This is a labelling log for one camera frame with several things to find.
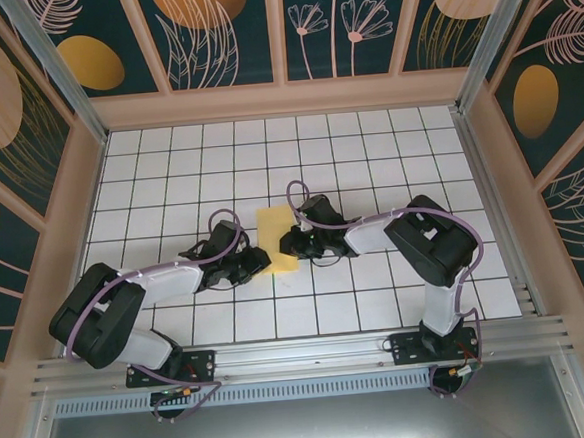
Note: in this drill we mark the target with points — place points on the aluminium corner post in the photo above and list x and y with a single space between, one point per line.
56 65
498 19

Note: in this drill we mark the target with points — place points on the aluminium mounting rail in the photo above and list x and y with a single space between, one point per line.
301 353

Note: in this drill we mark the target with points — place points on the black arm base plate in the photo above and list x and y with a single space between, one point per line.
202 365
406 349

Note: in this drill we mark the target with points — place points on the grey metal sheet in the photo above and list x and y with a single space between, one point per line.
306 428

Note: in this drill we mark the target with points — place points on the yellow cloth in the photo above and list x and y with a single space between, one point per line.
273 230

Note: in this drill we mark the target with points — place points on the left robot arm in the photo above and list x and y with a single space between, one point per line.
93 313

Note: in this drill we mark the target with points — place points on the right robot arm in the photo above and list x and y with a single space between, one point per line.
434 249

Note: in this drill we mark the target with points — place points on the aluminium side rail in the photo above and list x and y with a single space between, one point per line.
497 214

